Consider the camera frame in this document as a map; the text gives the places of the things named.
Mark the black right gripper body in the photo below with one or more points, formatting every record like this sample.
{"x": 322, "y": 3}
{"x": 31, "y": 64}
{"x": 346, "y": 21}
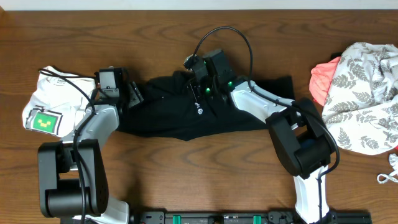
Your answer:
{"x": 210, "y": 84}

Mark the coral pink garment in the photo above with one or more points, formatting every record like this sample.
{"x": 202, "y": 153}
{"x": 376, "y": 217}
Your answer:
{"x": 321, "y": 78}

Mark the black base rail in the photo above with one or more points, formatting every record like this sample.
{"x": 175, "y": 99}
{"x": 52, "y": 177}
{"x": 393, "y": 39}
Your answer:
{"x": 272, "y": 217}

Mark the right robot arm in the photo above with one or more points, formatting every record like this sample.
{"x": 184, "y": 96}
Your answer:
{"x": 301, "y": 140}

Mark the folded white pixel-print t-shirt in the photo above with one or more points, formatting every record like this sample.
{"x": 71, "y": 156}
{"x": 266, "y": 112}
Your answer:
{"x": 58, "y": 104}

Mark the white fern-print garment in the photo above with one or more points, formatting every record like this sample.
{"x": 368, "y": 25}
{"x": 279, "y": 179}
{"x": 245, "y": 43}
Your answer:
{"x": 361, "y": 105}

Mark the black t-shirt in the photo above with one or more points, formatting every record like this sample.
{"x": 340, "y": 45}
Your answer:
{"x": 169, "y": 110}

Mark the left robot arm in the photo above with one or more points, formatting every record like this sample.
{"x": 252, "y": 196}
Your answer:
{"x": 72, "y": 177}

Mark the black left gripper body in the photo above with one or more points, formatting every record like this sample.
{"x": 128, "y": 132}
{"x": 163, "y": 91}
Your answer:
{"x": 134, "y": 96}

